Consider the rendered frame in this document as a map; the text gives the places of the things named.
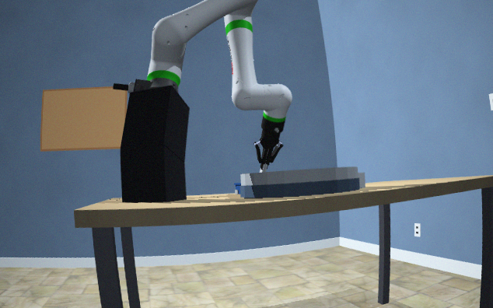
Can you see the blue open tray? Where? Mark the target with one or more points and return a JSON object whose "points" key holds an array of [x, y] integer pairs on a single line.
{"points": [[237, 190]]}

